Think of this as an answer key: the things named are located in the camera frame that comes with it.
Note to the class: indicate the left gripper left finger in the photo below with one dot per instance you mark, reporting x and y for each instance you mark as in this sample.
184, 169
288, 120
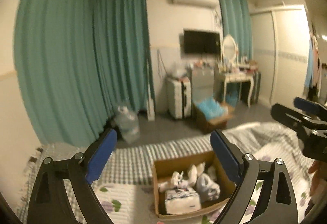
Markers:
49, 201

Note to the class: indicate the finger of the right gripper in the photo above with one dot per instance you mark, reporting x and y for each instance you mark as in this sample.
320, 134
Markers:
313, 108
288, 117

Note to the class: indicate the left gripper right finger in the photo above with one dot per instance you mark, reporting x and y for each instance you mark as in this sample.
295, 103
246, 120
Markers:
276, 202

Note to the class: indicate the floral white tissue pack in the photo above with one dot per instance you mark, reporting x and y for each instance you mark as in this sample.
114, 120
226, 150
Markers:
182, 201

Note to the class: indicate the white green plush toy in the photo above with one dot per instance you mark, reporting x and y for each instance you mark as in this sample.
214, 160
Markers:
177, 181

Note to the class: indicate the hanging clothes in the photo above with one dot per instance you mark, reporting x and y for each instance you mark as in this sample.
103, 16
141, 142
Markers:
313, 78

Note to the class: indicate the white plastic bag bundle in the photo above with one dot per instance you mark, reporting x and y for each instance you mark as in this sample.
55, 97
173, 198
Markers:
207, 189

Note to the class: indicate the small white sock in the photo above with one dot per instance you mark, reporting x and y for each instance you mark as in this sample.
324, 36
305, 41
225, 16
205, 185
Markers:
195, 171

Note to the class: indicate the white dressing table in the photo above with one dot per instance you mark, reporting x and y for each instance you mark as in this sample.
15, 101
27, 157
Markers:
242, 83

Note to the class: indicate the brown cardboard box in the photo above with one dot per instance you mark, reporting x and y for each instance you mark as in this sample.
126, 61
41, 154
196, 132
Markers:
163, 170

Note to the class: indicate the white floral quilt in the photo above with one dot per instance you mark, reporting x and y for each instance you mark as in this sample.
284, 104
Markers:
264, 187

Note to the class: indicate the white wardrobe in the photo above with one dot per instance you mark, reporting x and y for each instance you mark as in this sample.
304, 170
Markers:
280, 40

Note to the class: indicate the grey checked blanket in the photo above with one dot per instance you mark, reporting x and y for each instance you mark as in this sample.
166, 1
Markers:
178, 152

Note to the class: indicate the oval white vanity mirror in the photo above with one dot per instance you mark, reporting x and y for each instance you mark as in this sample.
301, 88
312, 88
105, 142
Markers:
229, 49

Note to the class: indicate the grey small refrigerator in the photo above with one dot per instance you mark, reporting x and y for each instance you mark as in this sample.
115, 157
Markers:
202, 83

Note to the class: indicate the white ribbed suitcase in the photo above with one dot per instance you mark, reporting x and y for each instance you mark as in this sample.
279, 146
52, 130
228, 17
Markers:
179, 98

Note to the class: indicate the clear water jug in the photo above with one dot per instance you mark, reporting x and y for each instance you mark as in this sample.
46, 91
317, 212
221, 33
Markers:
128, 124

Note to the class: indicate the white folded pole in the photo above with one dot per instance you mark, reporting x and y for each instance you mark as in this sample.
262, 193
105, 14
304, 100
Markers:
150, 103

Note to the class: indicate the clear plastic bag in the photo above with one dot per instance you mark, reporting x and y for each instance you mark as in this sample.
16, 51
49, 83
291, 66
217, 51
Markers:
178, 71

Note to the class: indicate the right green curtain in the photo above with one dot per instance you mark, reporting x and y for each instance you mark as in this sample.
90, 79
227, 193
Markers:
236, 22

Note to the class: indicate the green curtain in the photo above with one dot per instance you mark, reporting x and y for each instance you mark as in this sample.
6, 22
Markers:
236, 22
122, 45
56, 66

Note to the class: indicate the left green curtain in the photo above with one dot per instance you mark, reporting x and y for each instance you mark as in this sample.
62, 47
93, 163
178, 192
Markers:
56, 66

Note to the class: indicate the middle green curtain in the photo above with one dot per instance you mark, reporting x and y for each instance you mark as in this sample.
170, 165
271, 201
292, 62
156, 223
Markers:
122, 45

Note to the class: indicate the black wall television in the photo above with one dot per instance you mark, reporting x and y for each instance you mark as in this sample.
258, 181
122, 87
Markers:
201, 42

